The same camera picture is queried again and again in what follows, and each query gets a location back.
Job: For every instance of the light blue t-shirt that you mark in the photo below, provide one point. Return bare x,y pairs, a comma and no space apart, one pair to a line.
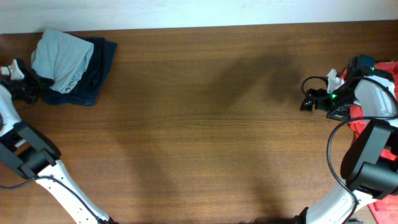
62,58

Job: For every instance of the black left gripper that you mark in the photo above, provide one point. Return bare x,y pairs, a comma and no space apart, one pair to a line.
33,84

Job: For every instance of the red t-shirt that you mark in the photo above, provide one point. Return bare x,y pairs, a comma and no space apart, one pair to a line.
384,211

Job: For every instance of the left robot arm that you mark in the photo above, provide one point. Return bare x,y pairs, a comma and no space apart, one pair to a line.
33,156

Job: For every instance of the folded dark navy garment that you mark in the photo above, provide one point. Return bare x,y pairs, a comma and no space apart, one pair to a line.
86,91

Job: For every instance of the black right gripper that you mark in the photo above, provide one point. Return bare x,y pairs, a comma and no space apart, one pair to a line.
342,115

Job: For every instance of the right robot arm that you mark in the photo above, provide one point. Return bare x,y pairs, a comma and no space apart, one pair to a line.
365,93

